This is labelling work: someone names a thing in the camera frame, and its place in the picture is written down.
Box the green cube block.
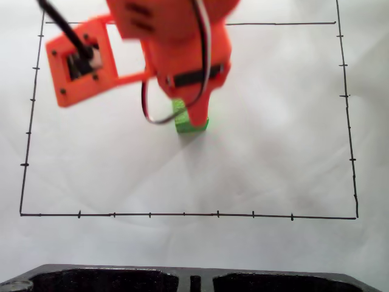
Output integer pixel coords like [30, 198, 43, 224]
[171, 97, 210, 135]

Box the white red black servo wire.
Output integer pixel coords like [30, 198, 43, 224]
[140, 0, 213, 125]

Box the black foam tray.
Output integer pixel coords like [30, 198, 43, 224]
[0, 263, 389, 292]

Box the black camera module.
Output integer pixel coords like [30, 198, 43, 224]
[66, 42, 103, 82]

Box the black camera cable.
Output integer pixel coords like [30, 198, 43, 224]
[36, 0, 95, 60]

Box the white paper sheet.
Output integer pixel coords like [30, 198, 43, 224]
[0, 0, 389, 276]

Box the orange camera mount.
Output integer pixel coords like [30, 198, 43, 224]
[45, 14, 156, 109]

